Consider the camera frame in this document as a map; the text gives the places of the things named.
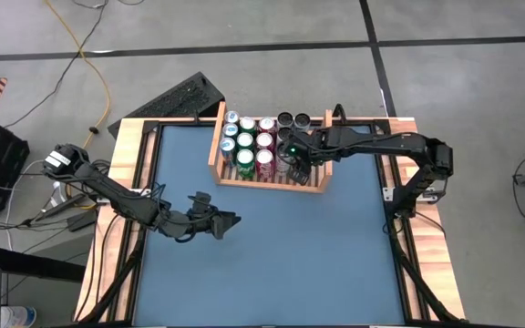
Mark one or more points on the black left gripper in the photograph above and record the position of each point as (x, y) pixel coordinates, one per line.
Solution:
(196, 223)

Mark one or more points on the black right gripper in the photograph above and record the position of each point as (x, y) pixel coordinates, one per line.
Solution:
(308, 146)

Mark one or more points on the white Celsius can yellow base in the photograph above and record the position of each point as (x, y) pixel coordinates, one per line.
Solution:
(285, 119)
(281, 166)
(283, 135)

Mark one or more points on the red Coca-Cola can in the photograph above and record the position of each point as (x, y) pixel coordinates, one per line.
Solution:
(264, 140)
(264, 158)
(267, 124)

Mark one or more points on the Celsius Arctic Vibe can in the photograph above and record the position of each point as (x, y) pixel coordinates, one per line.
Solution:
(302, 120)

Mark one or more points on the Red Bull sugarfree can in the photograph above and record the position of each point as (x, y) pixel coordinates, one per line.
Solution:
(227, 146)
(231, 117)
(230, 130)

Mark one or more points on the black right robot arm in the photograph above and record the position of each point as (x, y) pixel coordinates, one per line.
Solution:
(381, 142)

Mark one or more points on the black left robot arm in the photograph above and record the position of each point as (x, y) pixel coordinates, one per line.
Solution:
(121, 198)

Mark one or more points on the wooden slatted shelf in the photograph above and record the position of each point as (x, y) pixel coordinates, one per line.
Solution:
(262, 184)

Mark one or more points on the black power brick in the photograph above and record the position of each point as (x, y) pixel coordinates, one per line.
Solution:
(82, 221)

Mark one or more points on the white blue bottle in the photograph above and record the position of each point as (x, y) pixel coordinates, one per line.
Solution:
(18, 317)

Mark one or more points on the black plastic crate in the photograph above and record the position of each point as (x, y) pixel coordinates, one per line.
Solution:
(3, 159)

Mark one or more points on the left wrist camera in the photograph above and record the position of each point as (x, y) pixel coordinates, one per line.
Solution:
(201, 201)

